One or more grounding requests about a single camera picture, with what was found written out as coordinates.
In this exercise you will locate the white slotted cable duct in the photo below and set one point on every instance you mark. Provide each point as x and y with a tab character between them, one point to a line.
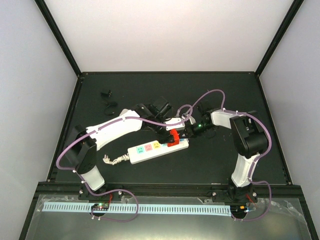
126	208

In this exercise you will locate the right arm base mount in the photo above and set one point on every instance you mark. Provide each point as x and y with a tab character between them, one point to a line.
233	195

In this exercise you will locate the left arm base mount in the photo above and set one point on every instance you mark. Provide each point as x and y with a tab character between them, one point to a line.
105	193

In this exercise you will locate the black power adapter plug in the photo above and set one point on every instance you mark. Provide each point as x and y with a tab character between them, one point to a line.
106	93

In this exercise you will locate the black front frame rail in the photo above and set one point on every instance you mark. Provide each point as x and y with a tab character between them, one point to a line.
162	190

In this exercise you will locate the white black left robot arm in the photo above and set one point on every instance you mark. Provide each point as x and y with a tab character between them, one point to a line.
80	153

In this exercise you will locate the white power strip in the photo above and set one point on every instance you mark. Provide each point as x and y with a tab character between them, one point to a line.
154	149

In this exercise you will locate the red cube socket adapter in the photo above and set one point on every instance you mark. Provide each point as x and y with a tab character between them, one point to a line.
174	138

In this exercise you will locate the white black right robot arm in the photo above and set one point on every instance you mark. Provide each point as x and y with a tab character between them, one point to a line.
250	139

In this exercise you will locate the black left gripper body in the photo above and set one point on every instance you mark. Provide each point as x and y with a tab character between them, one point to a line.
163	137

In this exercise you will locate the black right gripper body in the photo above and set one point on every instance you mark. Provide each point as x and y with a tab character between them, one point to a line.
198	130

